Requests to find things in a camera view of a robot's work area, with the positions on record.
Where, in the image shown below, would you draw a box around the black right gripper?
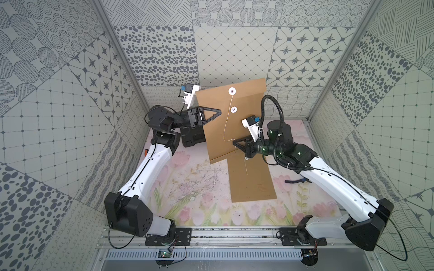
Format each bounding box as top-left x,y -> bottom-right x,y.
233,133 -> 283,159

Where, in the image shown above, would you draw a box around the white bag string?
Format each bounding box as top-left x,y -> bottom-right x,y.
223,89 -> 238,143

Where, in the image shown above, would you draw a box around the brown kraft file bag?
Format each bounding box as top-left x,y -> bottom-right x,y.
196,79 -> 266,164
227,150 -> 277,203

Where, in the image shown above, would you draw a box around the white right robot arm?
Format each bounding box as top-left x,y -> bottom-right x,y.
233,116 -> 394,251

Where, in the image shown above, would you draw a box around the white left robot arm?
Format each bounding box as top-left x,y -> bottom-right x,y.
104,106 -> 222,243

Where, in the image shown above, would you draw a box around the black plastic tool case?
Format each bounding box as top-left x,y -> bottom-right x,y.
180,126 -> 206,148

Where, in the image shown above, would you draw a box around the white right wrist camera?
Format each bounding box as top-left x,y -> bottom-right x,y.
241,115 -> 260,142

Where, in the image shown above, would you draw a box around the blue handled pliers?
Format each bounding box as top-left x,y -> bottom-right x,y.
284,178 -> 311,184

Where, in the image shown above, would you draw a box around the aluminium mounting rail frame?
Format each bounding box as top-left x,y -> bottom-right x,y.
96,207 -> 379,251

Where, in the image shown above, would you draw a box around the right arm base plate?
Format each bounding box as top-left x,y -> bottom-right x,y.
276,227 -> 327,246

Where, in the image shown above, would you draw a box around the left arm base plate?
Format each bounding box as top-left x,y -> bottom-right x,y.
145,227 -> 192,246

